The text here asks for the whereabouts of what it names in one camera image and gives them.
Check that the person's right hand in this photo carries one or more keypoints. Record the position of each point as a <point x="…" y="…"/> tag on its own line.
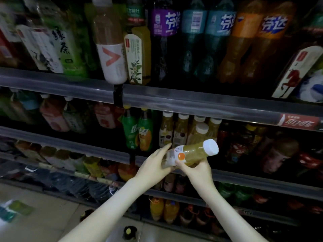
<point x="200" y="176"/>

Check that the person's left hand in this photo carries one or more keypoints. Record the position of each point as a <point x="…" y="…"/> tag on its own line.
<point x="154" y="168"/>

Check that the yellow juice bottle white cap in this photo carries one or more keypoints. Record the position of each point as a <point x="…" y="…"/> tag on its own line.
<point x="194" y="152"/>

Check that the green soda bottle yellow cap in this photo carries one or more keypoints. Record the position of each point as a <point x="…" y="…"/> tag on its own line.
<point x="145" y="133"/>
<point x="130" y="131"/>

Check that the pack of orange soda bottles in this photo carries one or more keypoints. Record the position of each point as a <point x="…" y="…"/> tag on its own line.
<point x="156" y="207"/>

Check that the large dark plum drink bottle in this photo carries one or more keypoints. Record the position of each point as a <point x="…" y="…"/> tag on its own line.
<point x="118" y="115"/>

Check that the red cartoon label bottle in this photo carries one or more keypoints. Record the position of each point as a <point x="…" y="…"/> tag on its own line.
<point x="130" y="233"/>

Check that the row of tea juice bottles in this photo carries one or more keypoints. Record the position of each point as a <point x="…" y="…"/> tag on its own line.
<point x="53" y="115"/>

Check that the person's left forearm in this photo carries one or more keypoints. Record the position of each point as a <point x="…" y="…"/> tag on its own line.
<point x="106" y="216"/>

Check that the person's right forearm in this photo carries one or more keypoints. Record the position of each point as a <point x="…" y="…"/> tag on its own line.
<point x="227" y="216"/>

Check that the red white shelf label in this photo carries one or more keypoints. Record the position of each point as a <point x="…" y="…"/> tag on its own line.
<point x="299" y="121"/>

